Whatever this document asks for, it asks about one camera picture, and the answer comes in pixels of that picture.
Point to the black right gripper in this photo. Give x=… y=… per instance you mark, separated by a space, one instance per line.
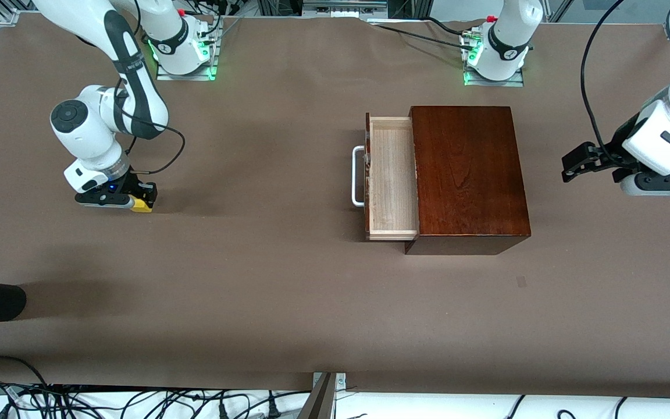
x=132 y=184

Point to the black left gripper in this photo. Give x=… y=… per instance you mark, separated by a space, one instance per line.
x=619 y=146

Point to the yellow cube block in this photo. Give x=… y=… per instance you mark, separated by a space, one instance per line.
x=143 y=208

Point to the light wood drawer dark front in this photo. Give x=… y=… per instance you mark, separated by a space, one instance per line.
x=393 y=174

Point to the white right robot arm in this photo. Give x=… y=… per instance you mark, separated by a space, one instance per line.
x=91 y=134

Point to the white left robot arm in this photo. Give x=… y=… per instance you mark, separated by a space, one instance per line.
x=509 y=35

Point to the dark brown wooden cabinet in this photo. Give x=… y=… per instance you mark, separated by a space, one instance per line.
x=469 y=174

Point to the brown table cover sheet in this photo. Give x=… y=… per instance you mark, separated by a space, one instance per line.
x=253 y=262

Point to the black power plug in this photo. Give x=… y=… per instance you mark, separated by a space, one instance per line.
x=273 y=409
x=222 y=412

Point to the metal rack shelf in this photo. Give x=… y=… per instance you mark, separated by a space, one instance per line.
x=344 y=7

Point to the grey metal camera post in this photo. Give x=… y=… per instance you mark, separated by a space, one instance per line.
x=320 y=401

